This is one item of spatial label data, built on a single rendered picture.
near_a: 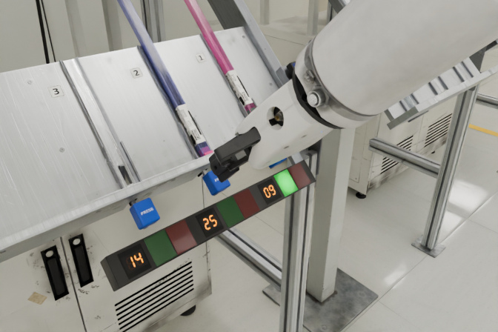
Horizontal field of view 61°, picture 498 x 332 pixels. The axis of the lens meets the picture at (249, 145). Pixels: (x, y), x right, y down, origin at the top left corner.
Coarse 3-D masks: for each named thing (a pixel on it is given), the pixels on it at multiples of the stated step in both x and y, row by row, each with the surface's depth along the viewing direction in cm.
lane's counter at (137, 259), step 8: (136, 248) 50; (120, 256) 49; (128, 256) 50; (136, 256) 50; (144, 256) 50; (128, 264) 49; (136, 264) 50; (144, 264) 50; (128, 272) 49; (136, 272) 49
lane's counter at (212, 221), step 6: (210, 210) 57; (198, 216) 56; (204, 216) 56; (210, 216) 56; (216, 216) 57; (204, 222) 56; (210, 222) 56; (216, 222) 56; (204, 228) 55; (210, 228) 56; (216, 228) 56; (222, 228) 57; (210, 234) 55
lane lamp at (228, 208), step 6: (228, 198) 59; (216, 204) 58; (222, 204) 58; (228, 204) 58; (234, 204) 59; (222, 210) 58; (228, 210) 58; (234, 210) 58; (222, 216) 57; (228, 216) 58; (234, 216) 58; (240, 216) 58; (228, 222) 57; (234, 222) 58
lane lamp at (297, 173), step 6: (288, 168) 66; (294, 168) 66; (300, 168) 67; (294, 174) 66; (300, 174) 66; (306, 174) 67; (294, 180) 65; (300, 180) 66; (306, 180) 67; (300, 186) 66
